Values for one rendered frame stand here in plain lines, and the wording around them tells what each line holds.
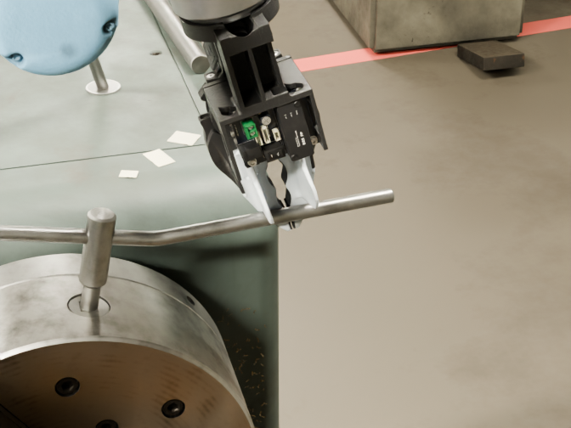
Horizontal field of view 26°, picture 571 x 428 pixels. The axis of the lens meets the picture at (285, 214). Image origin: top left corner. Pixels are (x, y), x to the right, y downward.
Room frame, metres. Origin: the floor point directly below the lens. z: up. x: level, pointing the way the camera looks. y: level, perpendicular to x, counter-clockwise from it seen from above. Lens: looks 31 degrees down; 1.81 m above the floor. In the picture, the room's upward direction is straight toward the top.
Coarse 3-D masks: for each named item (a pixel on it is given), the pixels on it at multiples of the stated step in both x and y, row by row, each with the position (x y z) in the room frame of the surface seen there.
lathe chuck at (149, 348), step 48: (48, 288) 0.83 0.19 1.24; (144, 288) 0.86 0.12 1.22; (0, 336) 0.77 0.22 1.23; (48, 336) 0.76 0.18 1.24; (96, 336) 0.77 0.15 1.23; (144, 336) 0.78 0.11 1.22; (192, 336) 0.82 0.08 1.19; (0, 384) 0.74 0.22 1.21; (48, 384) 0.75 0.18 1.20; (96, 384) 0.76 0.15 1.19; (144, 384) 0.77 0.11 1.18; (192, 384) 0.78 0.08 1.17
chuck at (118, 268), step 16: (48, 256) 0.87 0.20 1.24; (64, 256) 0.87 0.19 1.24; (80, 256) 0.88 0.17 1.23; (0, 272) 0.86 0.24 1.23; (16, 272) 0.85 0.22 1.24; (32, 272) 0.85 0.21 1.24; (48, 272) 0.85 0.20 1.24; (64, 272) 0.85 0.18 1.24; (112, 272) 0.86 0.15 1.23; (128, 272) 0.87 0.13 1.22; (144, 272) 0.89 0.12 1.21; (0, 288) 0.83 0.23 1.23; (160, 288) 0.87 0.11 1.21; (176, 288) 0.89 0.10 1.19; (192, 304) 0.89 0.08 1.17; (208, 320) 0.89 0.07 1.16
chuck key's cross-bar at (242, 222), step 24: (384, 192) 0.86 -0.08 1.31; (240, 216) 0.84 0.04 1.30; (264, 216) 0.84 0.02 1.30; (288, 216) 0.84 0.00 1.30; (312, 216) 0.84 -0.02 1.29; (0, 240) 0.79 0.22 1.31; (24, 240) 0.79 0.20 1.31; (48, 240) 0.79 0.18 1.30; (72, 240) 0.80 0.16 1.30; (120, 240) 0.81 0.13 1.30; (144, 240) 0.81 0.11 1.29; (168, 240) 0.82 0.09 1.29
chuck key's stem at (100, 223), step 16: (96, 208) 0.82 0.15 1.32; (96, 224) 0.80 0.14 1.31; (112, 224) 0.80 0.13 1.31; (96, 240) 0.80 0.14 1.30; (96, 256) 0.80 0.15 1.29; (80, 272) 0.80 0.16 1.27; (96, 272) 0.80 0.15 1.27; (96, 288) 0.80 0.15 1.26; (80, 304) 0.81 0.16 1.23; (96, 304) 0.80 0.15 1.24
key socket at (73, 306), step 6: (72, 300) 0.81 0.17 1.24; (78, 300) 0.81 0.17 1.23; (102, 300) 0.82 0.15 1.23; (72, 306) 0.80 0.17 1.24; (78, 306) 0.80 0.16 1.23; (102, 306) 0.81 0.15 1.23; (108, 306) 0.81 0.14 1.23; (72, 312) 0.80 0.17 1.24; (78, 312) 0.80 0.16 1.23; (84, 312) 0.80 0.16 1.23; (90, 312) 0.80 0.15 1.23; (96, 312) 0.80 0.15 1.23; (102, 312) 0.80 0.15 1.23; (108, 312) 0.80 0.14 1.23
